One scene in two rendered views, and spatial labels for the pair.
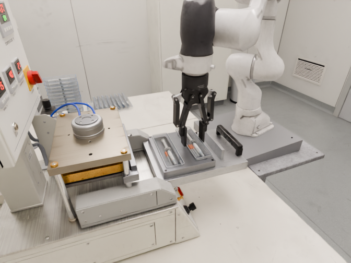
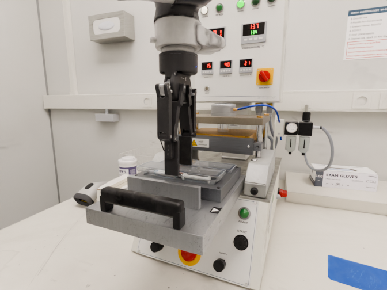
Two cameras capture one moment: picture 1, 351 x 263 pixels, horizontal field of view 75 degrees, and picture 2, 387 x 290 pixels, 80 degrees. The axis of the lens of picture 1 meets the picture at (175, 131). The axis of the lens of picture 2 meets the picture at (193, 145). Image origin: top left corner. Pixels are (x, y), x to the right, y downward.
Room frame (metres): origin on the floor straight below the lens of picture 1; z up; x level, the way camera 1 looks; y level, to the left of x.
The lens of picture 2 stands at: (0.97, -0.38, 1.15)
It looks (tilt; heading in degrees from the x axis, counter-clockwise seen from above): 10 degrees down; 133
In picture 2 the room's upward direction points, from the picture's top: straight up
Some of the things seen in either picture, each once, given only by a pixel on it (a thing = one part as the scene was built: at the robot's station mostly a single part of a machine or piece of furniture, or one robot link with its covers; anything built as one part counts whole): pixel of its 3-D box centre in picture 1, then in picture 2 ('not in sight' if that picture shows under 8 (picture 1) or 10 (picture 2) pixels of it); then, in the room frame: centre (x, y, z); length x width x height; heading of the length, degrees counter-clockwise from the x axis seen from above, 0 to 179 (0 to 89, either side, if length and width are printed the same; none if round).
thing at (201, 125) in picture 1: (201, 131); (171, 157); (0.64, -0.09, 1.04); 0.03 x 0.01 x 0.07; 19
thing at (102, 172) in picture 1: (92, 143); (225, 129); (0.54, 0.24, 1.07); 0.22 x 0.17 x 0.10; 19
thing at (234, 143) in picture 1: (228, 139); (140, 205); (0.68, -0.19, 0.99); 0.15 x 0.02 x 0.04; 19
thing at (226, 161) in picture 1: (192, 151); (179, 187); (0.63, -0.06, 0.97); 0.30 x 0.22 x 0.08; 109
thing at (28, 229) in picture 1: (89, 183); (224, 167); (0.52, 0.27, 0.93); 0.46 x 0.35 x 0.01; 109
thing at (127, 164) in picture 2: not in sight; (128, 172); (0.02, 0.18, 0.83); 0.09 x 0.09 x 0.15
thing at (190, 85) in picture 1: (194, 88); (178, 78); (0.63, -0.05, 1.20); 0.08 x 0.08 x 0.09
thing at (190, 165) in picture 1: (179, 150); (189, 176); (0.62, -0.01, 0.98); 0.20 x 0.17 x 0.03; 19
